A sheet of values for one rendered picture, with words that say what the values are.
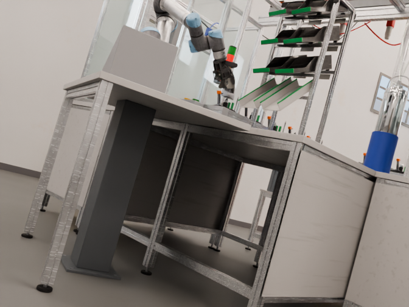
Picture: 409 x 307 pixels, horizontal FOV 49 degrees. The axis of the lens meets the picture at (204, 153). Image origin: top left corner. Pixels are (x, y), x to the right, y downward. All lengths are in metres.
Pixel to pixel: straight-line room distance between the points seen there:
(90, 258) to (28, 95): 3.83
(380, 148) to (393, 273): 0.77
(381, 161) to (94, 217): 1.68
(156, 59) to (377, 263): 1.50
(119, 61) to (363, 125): 6.50
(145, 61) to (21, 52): 3.78
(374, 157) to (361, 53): 5.50
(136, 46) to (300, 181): 0.98
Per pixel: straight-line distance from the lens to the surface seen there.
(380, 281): 2.49
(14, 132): 5.82
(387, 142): 2.87
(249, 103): 2.41
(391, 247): 2.47
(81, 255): 2.22
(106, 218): 2.20
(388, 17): 3.53
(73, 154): 3.29
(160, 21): 2.76
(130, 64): 2.17
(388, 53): 8.72
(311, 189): 2.05
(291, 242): 2.01
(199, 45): 2.50
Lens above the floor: 0.58
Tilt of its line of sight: 3 degrees up
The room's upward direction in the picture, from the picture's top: 16 degrees clockwise
